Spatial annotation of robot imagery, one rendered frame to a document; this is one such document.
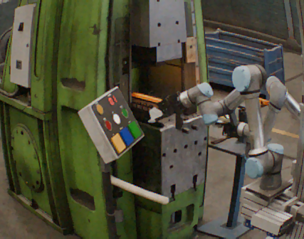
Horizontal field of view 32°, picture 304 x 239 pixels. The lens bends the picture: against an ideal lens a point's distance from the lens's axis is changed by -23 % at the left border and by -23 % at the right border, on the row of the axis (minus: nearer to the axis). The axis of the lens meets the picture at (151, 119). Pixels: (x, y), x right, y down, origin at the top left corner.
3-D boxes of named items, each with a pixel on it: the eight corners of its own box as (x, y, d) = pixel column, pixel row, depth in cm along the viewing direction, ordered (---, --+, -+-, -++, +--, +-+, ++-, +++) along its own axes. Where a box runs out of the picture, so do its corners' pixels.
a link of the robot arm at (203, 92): (210, 97, 304) (203, 80, 306) (191, 106, 309) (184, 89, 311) (216, 97, 311) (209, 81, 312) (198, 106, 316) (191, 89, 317)
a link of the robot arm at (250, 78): (275, 171, 282) (260, 63, 277) (258, 181, 273) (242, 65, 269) (262, 172, 291) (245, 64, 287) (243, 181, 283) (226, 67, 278)
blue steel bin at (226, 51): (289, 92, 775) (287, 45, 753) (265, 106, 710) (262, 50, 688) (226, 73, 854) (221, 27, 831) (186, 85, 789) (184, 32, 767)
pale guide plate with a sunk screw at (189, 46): (196, 61, 394) (195, 37, 388) (186, 63, 388) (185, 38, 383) (194, 60, 395) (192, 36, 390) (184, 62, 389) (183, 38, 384)
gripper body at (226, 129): (221, 134, 342) (236, 139, 334) (221, 119, 340) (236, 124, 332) (228, 131, 348) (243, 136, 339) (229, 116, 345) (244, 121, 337)
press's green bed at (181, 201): (197, 235, 411) (203, 182, 396) (161, 252, 386) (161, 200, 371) (144, 217, 448) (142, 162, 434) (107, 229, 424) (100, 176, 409)
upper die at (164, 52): (181, 57, 366) (181, 42, 363) (156, 62, 353) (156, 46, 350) (132, 48, 394) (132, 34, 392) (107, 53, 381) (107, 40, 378)
